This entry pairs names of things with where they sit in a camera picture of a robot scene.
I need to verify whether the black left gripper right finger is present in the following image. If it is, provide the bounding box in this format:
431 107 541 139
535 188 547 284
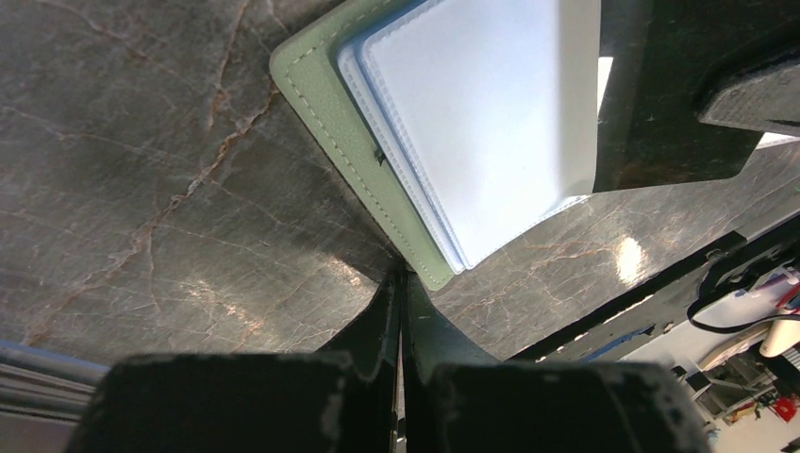
403 271 709 452

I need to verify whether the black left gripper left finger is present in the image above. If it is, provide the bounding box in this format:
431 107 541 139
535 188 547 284
67 271 400 452

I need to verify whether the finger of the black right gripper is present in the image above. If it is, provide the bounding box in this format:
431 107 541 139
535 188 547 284
594 1 799 193

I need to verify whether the thin white credit card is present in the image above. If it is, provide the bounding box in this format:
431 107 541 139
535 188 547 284
394 334 407 453

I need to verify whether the green card holder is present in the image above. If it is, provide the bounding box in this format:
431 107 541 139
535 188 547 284
269 1 609 291

